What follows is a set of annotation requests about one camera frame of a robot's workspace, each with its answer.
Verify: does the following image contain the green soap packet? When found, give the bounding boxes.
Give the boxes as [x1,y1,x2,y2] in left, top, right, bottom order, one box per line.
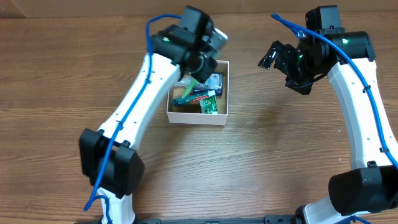
[199,96,218,114]

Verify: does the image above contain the right blue cable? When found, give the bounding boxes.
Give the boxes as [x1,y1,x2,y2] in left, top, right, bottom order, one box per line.
[271,12,398,224]

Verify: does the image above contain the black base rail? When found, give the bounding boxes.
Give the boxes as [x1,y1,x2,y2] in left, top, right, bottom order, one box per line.
[133,215,302,224]

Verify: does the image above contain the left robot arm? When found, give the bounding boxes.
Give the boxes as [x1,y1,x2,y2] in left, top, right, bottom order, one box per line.
[79,25,228,223]

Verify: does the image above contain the white cardboard box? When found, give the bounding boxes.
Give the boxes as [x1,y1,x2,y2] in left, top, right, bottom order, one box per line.
[167,60,229,126]

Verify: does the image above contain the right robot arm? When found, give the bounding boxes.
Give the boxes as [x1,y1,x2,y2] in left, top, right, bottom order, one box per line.
[259,31,397,223]

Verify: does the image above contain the clear pump bottle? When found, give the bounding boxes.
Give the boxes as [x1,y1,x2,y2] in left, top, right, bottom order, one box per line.
[174,72,224,96]

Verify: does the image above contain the green toothbrush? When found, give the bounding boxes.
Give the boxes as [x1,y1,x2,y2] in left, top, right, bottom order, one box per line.
[182,78,197,98]

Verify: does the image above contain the toothpaste tube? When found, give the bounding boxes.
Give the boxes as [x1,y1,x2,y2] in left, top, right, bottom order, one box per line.
[172,90,216,106]

